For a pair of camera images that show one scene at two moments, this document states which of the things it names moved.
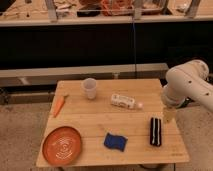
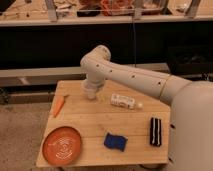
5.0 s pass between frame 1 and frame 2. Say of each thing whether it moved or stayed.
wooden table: stayed
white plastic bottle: stayed
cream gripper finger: moved
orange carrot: stayed
